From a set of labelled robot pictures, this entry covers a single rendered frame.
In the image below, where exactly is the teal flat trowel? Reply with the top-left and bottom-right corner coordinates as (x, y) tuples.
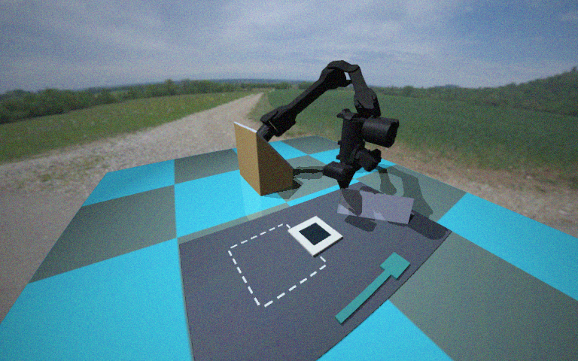
(334, 252), (410, 325)

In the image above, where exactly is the white square tile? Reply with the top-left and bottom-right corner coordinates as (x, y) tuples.
(288, 217), (342, 256)

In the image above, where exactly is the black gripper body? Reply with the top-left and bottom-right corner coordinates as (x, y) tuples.
(323, 136), (365, 181)

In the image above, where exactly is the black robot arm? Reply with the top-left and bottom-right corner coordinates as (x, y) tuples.
(257, 60), (399, 171)

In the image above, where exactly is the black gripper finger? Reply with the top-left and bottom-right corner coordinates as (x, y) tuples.
(337, 172), (355, 190)
(346, 165), (362, 188)

